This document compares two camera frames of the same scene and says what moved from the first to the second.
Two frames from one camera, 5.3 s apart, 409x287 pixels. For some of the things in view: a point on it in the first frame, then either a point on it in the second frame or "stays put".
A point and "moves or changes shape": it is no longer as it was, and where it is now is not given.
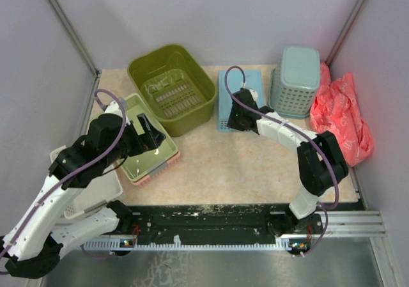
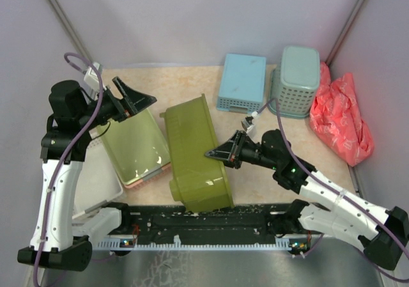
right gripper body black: [234, 121] to [252, 153]
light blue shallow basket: [235, 79] moves or changes shape
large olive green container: [175, 87] to [201, 182]
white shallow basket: [107, 187] stays put
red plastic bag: [337, 111] stays put
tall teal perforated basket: [294, 84] stays put
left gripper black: [151, 139] to [133, 101]
